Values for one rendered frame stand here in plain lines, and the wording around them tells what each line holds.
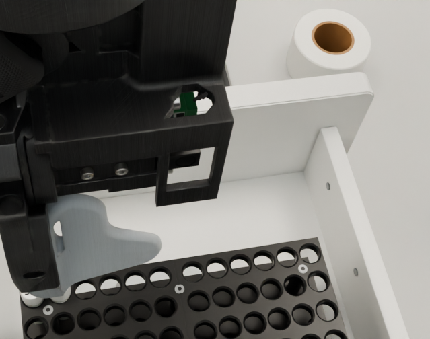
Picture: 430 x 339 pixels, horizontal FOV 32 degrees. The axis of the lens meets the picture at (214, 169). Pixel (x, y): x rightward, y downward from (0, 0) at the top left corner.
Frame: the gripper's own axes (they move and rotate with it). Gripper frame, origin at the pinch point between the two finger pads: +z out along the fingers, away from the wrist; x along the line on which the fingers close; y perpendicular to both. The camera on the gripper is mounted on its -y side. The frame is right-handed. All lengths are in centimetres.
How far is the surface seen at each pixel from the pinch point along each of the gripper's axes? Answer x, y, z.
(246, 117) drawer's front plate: 9.1, 13.3, 5.8
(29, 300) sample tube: -0.5, -0.9, 6.4
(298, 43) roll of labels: 23.5, 23.1, 17.5
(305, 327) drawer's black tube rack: -4.3, 13.8, 7.3
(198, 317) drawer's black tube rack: -2.7, 8.0, 7.3
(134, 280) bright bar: 2.2, 5.2, 12.6
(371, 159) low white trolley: 13.3, 27.7, 21.4
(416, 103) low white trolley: 18.4, 33.8, 21.4
